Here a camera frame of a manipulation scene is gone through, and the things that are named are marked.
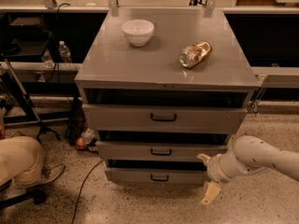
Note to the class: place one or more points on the clear plastic water bottle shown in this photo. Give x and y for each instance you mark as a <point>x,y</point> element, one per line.
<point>65,52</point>

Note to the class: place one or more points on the black office chair base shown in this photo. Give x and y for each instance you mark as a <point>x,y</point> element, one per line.
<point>37,194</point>

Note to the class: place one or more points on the grey top drawer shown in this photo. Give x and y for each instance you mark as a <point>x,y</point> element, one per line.
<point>164,119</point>

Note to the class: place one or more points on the grey sneaker shoe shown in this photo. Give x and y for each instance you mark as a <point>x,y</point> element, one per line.
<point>50,174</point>

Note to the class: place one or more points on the grey metal drawer cabinet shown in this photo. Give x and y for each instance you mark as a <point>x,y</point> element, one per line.
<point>118,73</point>

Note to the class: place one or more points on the person leg beige trousers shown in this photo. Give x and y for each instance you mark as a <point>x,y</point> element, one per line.
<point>21,160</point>

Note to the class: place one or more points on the grey bottom drawer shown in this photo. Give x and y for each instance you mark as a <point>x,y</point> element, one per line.
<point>119,175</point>

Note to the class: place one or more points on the grey middle drawer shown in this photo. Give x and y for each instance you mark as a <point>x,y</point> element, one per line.
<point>129,151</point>

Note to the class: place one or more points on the grey drawer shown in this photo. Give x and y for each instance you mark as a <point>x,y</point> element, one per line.
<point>119,175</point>
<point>129,151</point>
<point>164,119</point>

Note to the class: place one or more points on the dark bag with items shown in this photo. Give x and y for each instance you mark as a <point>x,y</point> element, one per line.
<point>77,126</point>

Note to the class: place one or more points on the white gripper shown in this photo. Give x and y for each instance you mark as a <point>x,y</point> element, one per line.
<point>214,169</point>

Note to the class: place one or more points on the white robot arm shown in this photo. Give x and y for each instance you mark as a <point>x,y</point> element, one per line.
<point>248,156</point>

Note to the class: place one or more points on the white ceramic bowl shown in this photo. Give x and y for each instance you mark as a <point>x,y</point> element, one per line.
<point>138,32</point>

